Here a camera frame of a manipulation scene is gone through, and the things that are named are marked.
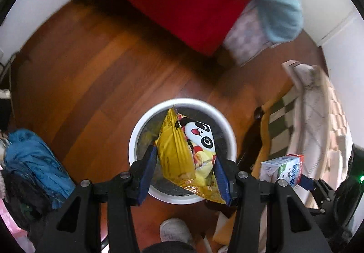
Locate grey slipper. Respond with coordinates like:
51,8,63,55
160,218,192,245

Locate brown cardboard piece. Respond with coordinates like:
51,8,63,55
213,210,238,245

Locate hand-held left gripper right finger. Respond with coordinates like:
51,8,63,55
214,159,333,253

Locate yellow panda snack bag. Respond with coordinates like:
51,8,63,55
155,105,226,205

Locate green checkered mat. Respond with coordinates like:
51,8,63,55
267,89,299,158

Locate red bed cover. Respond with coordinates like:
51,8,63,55
65,0,252,57

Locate white round trash bin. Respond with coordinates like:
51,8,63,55
129,98,237,205

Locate blue cloth pile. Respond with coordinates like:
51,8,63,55
4,128,77,209

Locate white milk carton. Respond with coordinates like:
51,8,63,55
259,154,305,187

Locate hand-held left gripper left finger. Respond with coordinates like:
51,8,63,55
34,145,158,253

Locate checkered pale mattress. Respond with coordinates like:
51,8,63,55
223,0,278,67

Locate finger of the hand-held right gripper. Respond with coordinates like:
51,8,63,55
299,174,333,214

